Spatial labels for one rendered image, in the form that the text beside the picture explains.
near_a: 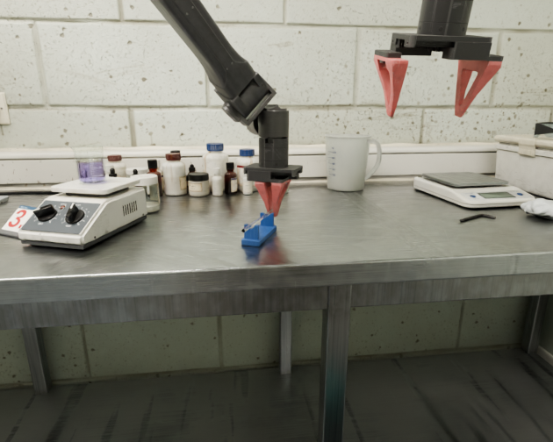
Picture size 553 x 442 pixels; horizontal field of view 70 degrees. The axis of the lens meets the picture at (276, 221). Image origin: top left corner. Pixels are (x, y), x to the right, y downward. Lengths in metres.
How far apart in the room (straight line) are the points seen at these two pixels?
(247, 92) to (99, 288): 0.40
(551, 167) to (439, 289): 0.57
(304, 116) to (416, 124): 0.37
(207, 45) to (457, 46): 0.34
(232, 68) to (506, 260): 0.54
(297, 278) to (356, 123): 0.77
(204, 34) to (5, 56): 0.82
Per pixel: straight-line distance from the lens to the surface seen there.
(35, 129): 1.34
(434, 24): 0.55
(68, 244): 0.75
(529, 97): 1.58
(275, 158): 0.74
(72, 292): 0.65
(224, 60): 0.66
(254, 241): 0.68
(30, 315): 0.73
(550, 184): 1.22
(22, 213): 0.91
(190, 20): 0.62
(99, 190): 0.77
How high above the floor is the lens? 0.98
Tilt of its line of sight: 16 degrees down
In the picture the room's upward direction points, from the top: straight up
